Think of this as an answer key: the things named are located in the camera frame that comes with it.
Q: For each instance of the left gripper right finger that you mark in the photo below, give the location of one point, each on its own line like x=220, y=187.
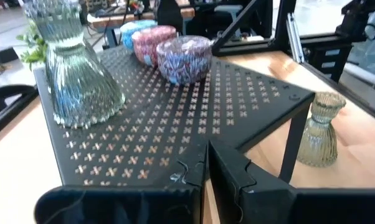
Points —
x=284, y=207

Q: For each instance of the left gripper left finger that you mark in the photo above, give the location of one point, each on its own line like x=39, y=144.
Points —
x=119, y=205

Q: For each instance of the clear ribbed glass candle holder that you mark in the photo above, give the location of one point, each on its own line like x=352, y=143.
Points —
x=319, y=140
x=81, y=93

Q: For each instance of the purple white patterned tin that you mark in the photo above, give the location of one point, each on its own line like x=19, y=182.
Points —
x=184, y=62

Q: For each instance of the pink patterned round tin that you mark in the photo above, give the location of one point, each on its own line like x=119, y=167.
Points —
x=150, y=43

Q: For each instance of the black perforated metal shelf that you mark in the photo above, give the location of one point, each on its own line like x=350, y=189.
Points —
x=144, y=93

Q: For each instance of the green plant white pot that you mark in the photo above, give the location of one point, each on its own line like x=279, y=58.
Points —
x=35, y=56

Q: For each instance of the translucent plastic sheet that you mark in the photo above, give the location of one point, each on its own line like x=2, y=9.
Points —
x=371, y=53

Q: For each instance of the silver frame bracket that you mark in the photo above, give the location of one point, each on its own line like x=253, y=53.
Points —
x=295, y=37

